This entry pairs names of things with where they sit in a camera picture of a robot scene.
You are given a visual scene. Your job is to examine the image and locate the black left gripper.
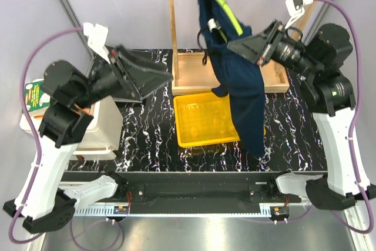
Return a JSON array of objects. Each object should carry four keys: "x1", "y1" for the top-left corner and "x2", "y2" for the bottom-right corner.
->
[{"x1": 75, "y1": 43, "x2": 175, "y2": 108}]

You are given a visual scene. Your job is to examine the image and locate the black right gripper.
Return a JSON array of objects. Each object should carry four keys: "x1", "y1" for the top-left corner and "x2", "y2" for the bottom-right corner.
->
[{"x1": 227, "y1": 19, "x2": 320, "y2": 78}]

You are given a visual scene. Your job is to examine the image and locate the neon yellow clothes hanger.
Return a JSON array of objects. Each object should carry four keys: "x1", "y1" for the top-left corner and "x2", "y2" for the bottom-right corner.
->
[{"x1": 204, "y1": 0, "x2": 243, "y2": 43}]

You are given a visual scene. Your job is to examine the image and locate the navy blue shorts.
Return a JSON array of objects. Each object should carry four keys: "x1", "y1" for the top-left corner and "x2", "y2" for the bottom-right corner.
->
[{"x1": 196, "y1": 0, "x2": 265, "y2": 158}]

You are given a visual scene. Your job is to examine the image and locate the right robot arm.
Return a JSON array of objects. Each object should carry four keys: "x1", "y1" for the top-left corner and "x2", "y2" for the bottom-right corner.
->
[{"x1": 227, "y1": 21, "x2": 375, "y2": 211}]

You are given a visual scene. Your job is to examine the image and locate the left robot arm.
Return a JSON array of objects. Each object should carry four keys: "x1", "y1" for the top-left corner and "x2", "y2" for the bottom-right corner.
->
[{"x1": 3, "y1": 46, "x2": 173, "y2": 234}]

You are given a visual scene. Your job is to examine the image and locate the black foam board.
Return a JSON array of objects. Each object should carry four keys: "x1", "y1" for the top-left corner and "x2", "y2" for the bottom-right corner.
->
[{"x1": 89, "y1": 43, "x2": 173, "y2": 105}]

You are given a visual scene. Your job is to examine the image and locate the wooden clothes rack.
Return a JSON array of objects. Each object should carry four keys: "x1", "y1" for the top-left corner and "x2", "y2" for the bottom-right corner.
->
[{"x1": 164, "y1": 0, "x2": 335, "y2": 96}]

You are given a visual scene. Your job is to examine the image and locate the white plastic container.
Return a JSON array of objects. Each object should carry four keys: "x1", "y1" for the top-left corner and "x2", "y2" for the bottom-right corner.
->
[{"x1": 31, "y1": 96, "x2": 123, "y2": 161}]

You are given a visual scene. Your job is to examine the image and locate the yellow plastic tray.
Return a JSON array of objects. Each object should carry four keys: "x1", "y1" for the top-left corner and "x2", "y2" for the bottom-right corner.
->
[{"x1": 173, "y1": 92, "x2": 264, "y2": 154}]

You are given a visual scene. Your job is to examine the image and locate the green printed cardboard box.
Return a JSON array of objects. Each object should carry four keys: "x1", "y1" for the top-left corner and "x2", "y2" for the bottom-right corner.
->
[{"x1": 24, "y1": 79, "x2": 51, "y2": 116}]

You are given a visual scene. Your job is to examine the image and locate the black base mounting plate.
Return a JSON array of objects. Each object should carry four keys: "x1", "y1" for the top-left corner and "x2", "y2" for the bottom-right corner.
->
[{"x1": 76, "y1": 172, "x2": 311, "y2": 217}]

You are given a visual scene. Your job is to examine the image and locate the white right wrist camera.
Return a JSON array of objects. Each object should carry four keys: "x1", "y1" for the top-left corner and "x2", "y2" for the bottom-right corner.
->
[{"x1": 284, "y1": 0, "x2": 314, "y2": 30}]

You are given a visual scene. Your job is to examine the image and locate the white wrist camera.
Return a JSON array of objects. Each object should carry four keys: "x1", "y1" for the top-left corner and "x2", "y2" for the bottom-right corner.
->
[
  {"x1": 83, "y1": 22, "x2": 110, "y2": 63},
  {"x1": 284, "y1": 0, "x2": 314, "y2": 30}
]

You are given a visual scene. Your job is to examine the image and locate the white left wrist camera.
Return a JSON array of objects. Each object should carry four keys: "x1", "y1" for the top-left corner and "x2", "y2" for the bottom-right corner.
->
[{"x1": 83, "y1": 22, "x2": 110, "y2": 63}]

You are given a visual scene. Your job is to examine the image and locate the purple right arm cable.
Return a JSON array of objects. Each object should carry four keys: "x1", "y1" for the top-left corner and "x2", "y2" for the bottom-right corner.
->
[{"x1": 243, "y1": 0, "x2": 374, "y2": 234}]

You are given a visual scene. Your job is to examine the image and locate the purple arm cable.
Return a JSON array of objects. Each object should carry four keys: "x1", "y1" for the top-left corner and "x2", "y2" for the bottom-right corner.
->
[
  {"x1": 8, "y1": 26, "x2": 124, "y2": 251},
  {"x1": 243, "y1": 0, "x2": 374, "y2": 234}
]

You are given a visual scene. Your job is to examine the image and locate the left aluminium frame post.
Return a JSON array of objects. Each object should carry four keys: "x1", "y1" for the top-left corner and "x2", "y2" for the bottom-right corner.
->
[{"x1": 41, "y1": 0, "x2": 96, "y2": 58}]

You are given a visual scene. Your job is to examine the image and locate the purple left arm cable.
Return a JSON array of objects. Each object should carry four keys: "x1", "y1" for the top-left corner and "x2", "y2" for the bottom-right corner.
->
[{"x1": 8, "y1": 26, "x2": 124, "y2": 251}]

